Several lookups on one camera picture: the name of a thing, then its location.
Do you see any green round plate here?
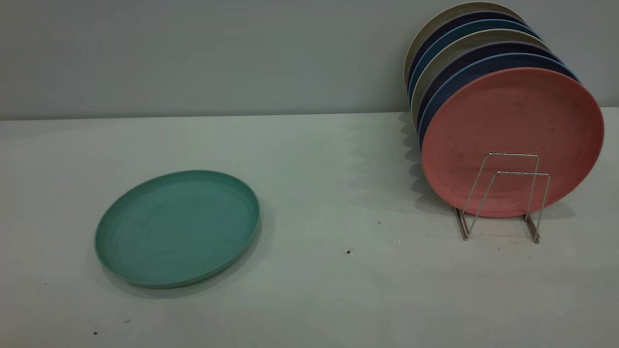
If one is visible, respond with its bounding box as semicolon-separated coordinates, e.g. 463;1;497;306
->
95;170;261;290

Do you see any pink round plate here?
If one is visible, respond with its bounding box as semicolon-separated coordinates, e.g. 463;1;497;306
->
421;67;605;218

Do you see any beige round plate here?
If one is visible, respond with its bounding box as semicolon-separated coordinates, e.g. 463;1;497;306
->
403;1;525;90
411;29;552;129

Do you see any dark purple round plate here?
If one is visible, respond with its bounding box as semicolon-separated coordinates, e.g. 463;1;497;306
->
416;42;564;134
407;11;532;93

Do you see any blue round plate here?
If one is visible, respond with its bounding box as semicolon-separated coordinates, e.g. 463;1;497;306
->
418;53;580;151
409;19;542;105

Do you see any metal wire plate rack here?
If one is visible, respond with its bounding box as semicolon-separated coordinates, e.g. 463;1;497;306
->
454;153;552;244

